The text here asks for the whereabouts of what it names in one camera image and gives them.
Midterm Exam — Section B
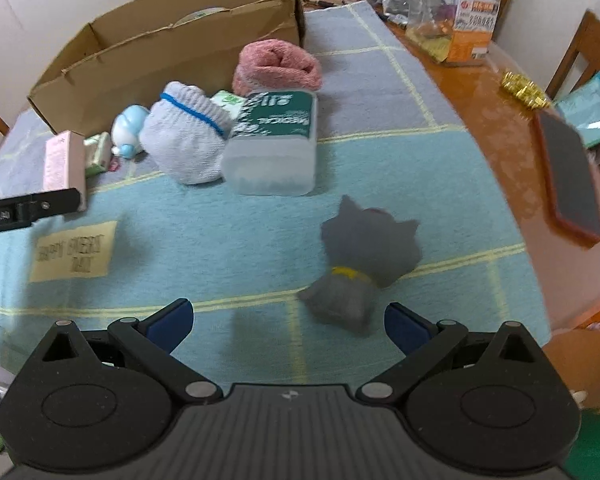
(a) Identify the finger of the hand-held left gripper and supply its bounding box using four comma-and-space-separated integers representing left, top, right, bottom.
0, 187, 81, 236

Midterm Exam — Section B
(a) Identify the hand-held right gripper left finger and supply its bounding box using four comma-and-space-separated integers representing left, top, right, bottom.
27, 298, 222, 405

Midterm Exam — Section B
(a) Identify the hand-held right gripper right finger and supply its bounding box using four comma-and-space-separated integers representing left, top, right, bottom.
356, 302, 556, 405

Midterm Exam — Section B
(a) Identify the pink small box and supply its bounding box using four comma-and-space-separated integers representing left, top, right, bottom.
42, 130, 88, 213

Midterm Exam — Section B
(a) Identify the green packet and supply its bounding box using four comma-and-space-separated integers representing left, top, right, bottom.
211, 90, 247, 118
83, 132, 113, 177

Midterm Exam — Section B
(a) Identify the grey cat toy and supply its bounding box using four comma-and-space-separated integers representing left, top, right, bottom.
297, 195, 423, 338

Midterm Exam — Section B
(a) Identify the blue round toy figurine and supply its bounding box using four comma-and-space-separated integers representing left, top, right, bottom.
111, 105, 152, 159

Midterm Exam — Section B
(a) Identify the white sock blue stripe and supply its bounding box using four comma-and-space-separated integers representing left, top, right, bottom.
144, 81, 233, 186

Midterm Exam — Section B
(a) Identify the brown cardboard box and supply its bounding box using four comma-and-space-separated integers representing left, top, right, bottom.
28, 0, 307, 136

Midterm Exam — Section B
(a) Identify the white bottle green label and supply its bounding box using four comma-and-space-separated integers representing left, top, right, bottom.
221, 89, 319, 197

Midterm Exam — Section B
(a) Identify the clear tape roll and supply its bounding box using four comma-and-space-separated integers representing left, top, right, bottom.
172, 6, 227, 28

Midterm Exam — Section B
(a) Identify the pink knit sock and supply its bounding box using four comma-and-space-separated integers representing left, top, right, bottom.
231, 41, 324, 96

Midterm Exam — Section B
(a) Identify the yellow note card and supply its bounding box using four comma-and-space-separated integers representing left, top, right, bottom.
29, 220, 118, 283

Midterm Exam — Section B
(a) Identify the blue checked tablecloth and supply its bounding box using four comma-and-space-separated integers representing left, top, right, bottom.
0, 0, 553, 391

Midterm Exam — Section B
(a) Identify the brown cardboard piece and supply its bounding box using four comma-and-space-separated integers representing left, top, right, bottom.
542, 327, 600, 408

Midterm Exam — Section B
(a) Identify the phone in red case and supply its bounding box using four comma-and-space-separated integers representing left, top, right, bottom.
533, 109, 600, 248

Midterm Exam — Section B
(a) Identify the gold ornament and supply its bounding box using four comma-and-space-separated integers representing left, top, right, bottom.
500, 71, 552, 110

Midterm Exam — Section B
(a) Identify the teal packet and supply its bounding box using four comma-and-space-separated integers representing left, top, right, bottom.
555, 71, 600, 148

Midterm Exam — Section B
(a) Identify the large clear jar black lid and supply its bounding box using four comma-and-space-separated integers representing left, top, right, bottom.
405, 0, 502, 66

